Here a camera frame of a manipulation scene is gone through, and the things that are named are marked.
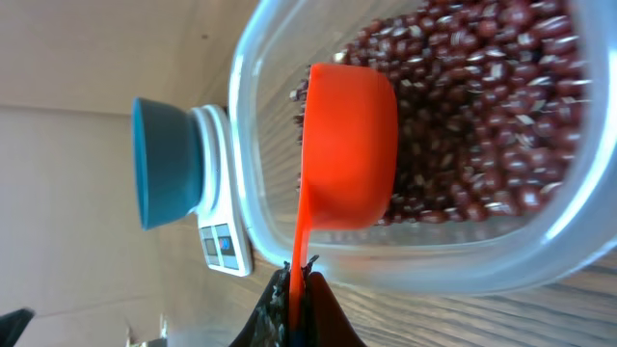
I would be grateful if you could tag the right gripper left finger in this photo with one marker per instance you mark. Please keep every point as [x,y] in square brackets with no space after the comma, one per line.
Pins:
[267,324]

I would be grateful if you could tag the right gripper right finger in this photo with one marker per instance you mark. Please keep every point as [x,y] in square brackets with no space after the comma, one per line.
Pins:
[331,327]

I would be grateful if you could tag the red measuring scoop blue handle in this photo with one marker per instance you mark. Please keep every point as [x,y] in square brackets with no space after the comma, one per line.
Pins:
[349,150]

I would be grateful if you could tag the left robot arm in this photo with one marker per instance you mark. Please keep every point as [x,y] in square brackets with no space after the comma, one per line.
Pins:
[13,324]

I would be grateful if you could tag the white kitchen scale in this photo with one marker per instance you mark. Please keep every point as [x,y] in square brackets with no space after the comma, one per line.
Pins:
[225,243]

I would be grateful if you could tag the blue bowl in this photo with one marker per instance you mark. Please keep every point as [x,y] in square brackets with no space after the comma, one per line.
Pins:
[168,162]

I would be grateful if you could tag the clear plastic container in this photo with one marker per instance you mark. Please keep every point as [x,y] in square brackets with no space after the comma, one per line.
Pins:
[502,254]

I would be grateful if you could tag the red beans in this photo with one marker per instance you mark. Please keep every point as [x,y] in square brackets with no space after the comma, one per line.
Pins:
[490,105]

